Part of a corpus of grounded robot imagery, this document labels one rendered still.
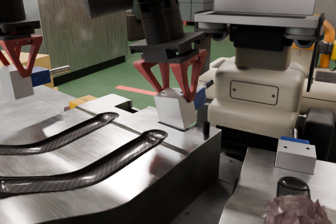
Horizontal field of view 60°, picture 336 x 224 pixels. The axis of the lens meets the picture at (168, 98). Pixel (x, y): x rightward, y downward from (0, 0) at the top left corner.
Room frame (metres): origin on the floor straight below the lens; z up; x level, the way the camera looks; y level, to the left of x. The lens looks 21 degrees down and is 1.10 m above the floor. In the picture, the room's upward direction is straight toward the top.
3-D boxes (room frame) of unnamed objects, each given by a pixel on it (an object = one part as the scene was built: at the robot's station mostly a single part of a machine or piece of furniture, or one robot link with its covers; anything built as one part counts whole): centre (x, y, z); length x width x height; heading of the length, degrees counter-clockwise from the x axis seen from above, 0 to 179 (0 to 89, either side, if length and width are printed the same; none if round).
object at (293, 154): (0.41, -0.20, 0.85); 0.13 x 0.05 x 0.05; 158
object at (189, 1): (9.44, -0.69, 0.59); 1.19 x 0.79 x 1.18; 61
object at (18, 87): (0.56, 0.25, 0.93); 0.13 x 0.05 x 0.05; 141
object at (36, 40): (0.52, 0.27, 0.99); 0.07 x 0.07 x 0.09; 51
